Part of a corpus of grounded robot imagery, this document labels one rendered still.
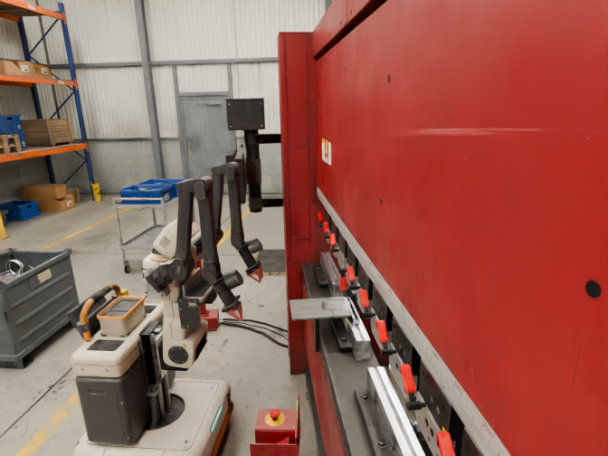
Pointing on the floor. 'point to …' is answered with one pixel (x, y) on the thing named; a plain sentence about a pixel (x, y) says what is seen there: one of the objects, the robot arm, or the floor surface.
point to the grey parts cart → (144, 241)
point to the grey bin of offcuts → (33, 301)
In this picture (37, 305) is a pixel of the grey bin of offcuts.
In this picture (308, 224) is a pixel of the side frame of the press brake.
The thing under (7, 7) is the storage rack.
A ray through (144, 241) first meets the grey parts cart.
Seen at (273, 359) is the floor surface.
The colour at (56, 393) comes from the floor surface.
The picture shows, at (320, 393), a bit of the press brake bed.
